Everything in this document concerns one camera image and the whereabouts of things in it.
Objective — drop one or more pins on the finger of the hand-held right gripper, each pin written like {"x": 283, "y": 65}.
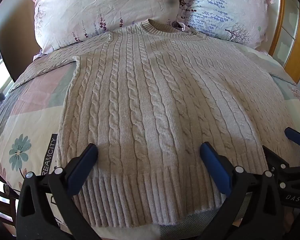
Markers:
{"x": 273, "y": 158}
{"x": 298, "y": 136}

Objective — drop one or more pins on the patchwork floral bedsheet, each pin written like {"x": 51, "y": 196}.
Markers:
{"x": 27, "y": 120}

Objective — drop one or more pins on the white lavender-print pillow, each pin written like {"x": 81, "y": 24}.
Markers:
{"x": 222, "y": 7}

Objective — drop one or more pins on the wooden frame with glass panels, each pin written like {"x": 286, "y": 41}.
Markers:
{"x": 290, "y": 30}

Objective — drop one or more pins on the pink floral pillow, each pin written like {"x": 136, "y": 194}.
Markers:
{"x": 95, "y": 10}

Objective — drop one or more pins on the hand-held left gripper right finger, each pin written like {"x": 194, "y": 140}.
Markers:
{"x": 215, "y": 166}

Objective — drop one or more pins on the brown headboard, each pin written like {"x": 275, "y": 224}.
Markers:
{"x": 13, "y": 37}

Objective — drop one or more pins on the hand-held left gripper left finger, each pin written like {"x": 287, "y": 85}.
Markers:
{"x": 81, "y": 168}

